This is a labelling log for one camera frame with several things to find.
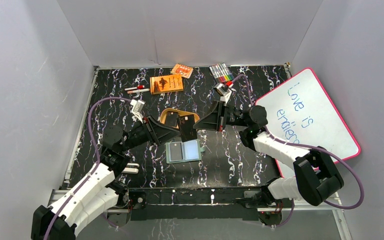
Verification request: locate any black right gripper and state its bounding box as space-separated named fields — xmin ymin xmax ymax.
xmin=192 ymin=101 xmax=249 ymax=133

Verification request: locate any mint green card holder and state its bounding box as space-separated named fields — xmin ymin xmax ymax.
xmin=164 ymin=139 xmax=206 ymax=164

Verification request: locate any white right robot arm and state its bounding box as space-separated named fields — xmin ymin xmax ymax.
xmin=193 ymin=101 xmax=344 ymax=207

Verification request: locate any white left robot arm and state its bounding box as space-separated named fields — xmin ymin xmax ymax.
xmin=30 ymin=115 xmax=180 ymax=240

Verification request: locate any black credit card stack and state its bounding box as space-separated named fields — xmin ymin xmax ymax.
xmin=164 ymin=110 xmax=179 ymax=128

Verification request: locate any small orange card box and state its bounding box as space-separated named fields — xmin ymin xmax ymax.
xmin=171 ymin=63 xmax=194 ymax=79

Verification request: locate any orange oval tray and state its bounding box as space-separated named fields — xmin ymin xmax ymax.
xmin=159 ymin=108 xmax=200 ymax=129

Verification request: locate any white clip block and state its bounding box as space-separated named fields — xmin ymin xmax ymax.
xmin=121 ymin=163 xmax=140 ymax=174

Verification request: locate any white marker pen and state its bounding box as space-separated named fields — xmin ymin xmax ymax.
xmin=127 ymin=88 xmax=150 ymax=94

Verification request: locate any coloured marker pack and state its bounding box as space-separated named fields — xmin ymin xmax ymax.
xmin=209 ymin=62 xmax=234 ymax=83

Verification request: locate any orange book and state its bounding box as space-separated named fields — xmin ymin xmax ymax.
xmin=150 ymin=74 xmax=184 ymax=95

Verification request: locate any red capped marker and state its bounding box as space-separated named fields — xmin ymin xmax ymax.
xmin=124 ymin=85 xmax=145 ymax=91

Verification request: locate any pink framed whiteboard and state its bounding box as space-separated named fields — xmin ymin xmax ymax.
xmin=256 ymin=68 xmax=361 ymax=161

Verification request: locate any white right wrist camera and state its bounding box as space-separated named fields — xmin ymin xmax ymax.
xmin=213 ymin=82 xmax=232 ymax=105

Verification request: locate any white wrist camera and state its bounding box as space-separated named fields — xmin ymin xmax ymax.
xmin=213 ymin=82 xmax=232 ymax=105
xmin=130 ymin=99 xmax=145 ymax=123

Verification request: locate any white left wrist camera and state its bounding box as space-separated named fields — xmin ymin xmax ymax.
xmin=130 ymin=99 xmax=145 ymax=123

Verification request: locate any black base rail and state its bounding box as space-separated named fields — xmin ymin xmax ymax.
xmin=104 ymin=187 xmax=292 ymax=226

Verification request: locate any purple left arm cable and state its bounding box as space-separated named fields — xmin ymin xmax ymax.
xmin=42 ymin=96 xmax=133 ymax=240

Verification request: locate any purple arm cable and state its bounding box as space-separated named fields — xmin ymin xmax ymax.
xmin=42 ymin=96 xmax=133 ymax=240
xmin=230 ymin=73 xmax=366 ymax=211

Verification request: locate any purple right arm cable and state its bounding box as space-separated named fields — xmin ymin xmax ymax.
xmin=230 ymin=73 xmax=366 ymax=211

